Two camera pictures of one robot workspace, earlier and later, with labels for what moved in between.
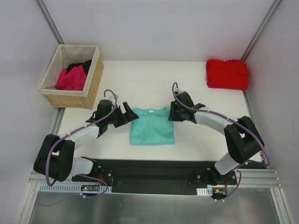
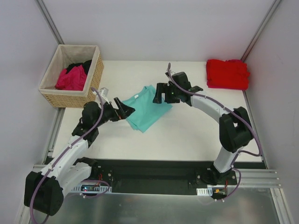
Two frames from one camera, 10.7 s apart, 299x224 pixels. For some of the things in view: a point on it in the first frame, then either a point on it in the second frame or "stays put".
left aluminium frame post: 50,22 stays put
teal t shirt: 152,128 to 147,114
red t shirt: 230,74 stays put
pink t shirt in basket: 74,80 stays put
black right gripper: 175,113 to 167,92
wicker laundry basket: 71,78 stays put
